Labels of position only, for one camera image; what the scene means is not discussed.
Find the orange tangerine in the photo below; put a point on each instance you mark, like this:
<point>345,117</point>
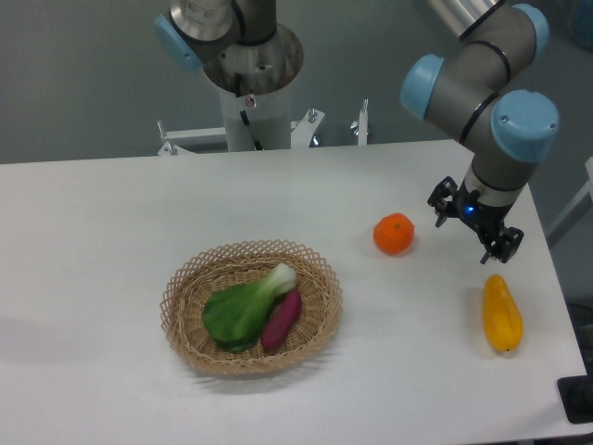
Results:
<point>393,234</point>

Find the woven wicker basket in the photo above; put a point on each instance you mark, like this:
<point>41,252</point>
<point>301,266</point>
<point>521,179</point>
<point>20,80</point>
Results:
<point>217,268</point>

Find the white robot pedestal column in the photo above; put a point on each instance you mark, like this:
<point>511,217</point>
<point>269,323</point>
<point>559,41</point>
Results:
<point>254,86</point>

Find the green bok choy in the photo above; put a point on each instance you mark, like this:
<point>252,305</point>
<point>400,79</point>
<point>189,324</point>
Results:
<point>235,316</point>

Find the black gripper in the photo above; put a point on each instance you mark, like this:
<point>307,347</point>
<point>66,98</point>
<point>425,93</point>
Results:
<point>500,242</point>

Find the white frame at right edge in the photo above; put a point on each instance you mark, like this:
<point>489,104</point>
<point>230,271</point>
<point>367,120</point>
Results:
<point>573,211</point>

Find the purple sweet potato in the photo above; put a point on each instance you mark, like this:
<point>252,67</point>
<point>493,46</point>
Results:
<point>279,326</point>

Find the white metal base frame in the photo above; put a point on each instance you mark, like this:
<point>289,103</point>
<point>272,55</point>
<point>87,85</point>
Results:
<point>194,136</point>

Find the blue object top right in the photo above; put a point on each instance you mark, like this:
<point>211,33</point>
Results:
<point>580,22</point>

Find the yellow pepper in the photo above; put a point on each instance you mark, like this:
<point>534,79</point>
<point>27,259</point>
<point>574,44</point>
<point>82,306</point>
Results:
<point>502,321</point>

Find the black box at table edge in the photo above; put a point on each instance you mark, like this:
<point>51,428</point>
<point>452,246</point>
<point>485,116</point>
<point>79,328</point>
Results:
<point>576,398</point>

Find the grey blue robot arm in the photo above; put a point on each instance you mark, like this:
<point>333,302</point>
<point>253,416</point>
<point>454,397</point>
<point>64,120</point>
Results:
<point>466,97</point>

